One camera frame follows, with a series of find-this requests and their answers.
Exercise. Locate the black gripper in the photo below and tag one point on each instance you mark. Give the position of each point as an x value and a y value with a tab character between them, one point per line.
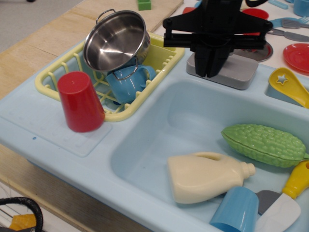
214	24

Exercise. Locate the grey toy faucet with lever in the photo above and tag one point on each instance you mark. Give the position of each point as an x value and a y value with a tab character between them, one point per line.
237	72

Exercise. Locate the yellow dish rack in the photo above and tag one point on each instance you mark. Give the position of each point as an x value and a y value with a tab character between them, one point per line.
161	59

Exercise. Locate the steel pot lid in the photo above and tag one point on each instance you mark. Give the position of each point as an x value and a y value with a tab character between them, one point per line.
258	55

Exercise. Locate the red lying cup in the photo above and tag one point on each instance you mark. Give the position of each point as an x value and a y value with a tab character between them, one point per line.
188	9

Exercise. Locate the red upright cup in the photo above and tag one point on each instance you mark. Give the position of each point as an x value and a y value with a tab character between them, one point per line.
256	12

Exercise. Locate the yellow star spoon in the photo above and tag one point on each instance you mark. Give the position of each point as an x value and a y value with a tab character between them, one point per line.
285	81

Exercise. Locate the grey toy fork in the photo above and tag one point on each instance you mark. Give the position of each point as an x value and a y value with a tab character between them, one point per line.
292	24

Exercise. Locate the grey toy knife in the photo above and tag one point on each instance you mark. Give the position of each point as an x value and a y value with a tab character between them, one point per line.
289	35

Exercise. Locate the red plate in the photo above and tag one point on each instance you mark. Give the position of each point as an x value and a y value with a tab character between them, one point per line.
297	56

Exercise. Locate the green toy block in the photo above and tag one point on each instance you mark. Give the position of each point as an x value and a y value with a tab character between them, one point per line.
144	5

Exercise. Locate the blue mug in rack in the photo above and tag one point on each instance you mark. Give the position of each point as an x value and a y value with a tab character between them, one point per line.
126	82

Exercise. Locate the stainless steel pot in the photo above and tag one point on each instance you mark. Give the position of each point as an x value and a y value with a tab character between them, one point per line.
119	39

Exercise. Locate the blue cup at back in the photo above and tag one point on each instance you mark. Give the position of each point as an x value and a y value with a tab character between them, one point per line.
301	7

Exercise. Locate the green toy bitter gourd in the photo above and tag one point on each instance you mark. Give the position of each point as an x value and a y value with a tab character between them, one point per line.
266	144

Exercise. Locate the cream toy detergent bottle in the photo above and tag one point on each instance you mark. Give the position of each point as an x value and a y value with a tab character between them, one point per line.
198	177

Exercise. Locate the light blue toy sink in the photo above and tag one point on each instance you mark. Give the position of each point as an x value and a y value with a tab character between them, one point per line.
116	178

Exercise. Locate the red upturned plastic cup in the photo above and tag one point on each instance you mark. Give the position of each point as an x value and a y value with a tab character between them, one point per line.
82	108

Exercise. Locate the grey toy spatula piece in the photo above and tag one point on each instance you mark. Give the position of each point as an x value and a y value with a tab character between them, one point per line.
266	199

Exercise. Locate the blue cup in basin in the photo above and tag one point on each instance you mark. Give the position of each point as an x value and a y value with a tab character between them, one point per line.
237	212

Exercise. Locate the yellow cloth piece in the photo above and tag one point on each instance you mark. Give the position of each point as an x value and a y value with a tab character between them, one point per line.
20	222

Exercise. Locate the yellow handled white toy knife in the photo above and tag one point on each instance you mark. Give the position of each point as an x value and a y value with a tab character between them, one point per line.
285	210

